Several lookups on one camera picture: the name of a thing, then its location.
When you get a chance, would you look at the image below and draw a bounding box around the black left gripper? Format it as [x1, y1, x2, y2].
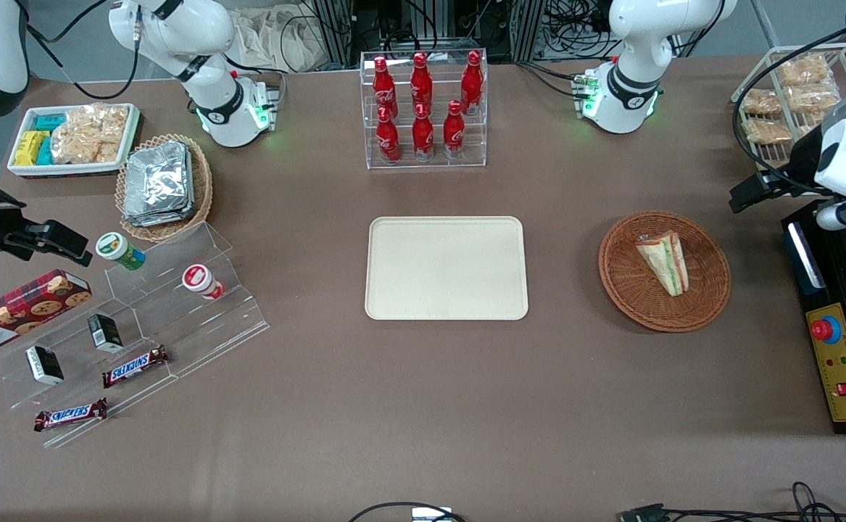
[729, 123, 841, 213]

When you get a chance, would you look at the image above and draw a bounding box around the triangle sandwich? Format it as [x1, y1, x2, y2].
[636, 231, 690, 297]

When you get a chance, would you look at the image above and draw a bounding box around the oval light wicker basket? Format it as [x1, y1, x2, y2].
[115, 133, 214, 243]

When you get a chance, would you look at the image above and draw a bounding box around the round brown wicker basket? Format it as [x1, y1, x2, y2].
[598, 210, 732, 334]

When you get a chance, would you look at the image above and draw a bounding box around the beige plastic tray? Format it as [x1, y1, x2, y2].
[365, 216, 530, 321]

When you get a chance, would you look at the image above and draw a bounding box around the clear bag of fried snacks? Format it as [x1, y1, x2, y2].
[744, 117, 793, 145]
[740, 88, 783, 117]
[785, 85, 841, 114]
[776, 55, 832, 87]

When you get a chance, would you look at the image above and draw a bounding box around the red tartan cookie box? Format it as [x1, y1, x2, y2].
[0, 268, 94, 359]

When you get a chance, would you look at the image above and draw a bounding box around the green lid snack cup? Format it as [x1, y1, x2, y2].
[95, 231, 147, 272]

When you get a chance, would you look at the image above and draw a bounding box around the white rectangular dish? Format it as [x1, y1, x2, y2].
[7, 102, 141, 179]

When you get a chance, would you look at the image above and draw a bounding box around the yellow snack packet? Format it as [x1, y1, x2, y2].
[14, 130, 51, 167]

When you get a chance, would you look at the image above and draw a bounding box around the small black box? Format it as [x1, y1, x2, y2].
[25, 345, 66, 386]
[87, 312, 125, 355]

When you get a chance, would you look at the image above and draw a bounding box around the silver foil package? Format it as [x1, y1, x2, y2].
[123, 203, 196, 228]
[125, 141, 194, 212]

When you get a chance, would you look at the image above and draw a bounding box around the large clear bag of crackers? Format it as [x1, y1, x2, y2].
[50, 104, 130, 165]

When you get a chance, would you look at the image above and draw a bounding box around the brown Snickers bar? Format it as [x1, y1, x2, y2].
[101, 344, 170, 389]
[33, 397, 109, 434]

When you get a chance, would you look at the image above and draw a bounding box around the red lid snack cup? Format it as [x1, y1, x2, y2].
[181, 264, 225, 301]

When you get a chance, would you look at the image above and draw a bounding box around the clear acrylic stepped stand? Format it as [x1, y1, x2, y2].
[0, 220, 272, 450]

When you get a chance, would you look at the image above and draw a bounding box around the black machine with yellow panel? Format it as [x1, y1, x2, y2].
[781, 196, 846, 436]

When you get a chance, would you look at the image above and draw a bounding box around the beige cloth bag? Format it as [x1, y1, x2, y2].
[230, 4, 330, 74]

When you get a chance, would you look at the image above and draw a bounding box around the red cola bottle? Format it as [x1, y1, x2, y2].
[460, 50, 484, 116]
[442, 99, 466, 160]
[376, 107, 402, 165]
[373, 56, 399, 121]
[410, 51, 434, 117]
[412, 102, 436, 162]

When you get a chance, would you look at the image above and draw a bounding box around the clear acrylic bottle rack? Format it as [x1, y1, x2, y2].
[360, 48, 489, 170]

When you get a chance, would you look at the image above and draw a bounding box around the white wire rack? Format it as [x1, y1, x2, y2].
[730, 42, 846, 176]

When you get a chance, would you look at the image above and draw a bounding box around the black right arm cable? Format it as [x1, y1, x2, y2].
[24, 0, 141, 102]

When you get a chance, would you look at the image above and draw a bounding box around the black cable bundle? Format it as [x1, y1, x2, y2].
[539, 0, 623, 60]

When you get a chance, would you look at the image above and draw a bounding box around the aluminium frame post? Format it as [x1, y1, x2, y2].
[510, 0, 547, 63]
[310, 0, 365, 70]

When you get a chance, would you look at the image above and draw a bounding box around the black tangled cable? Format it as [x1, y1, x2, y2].
[791, 481, 846, 522]

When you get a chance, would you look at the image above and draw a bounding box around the black plug with cable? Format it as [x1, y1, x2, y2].
[618, 503, 793, 522]

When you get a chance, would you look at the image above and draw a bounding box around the black looped cable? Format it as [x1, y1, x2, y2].
[347, 501, 468, 522]

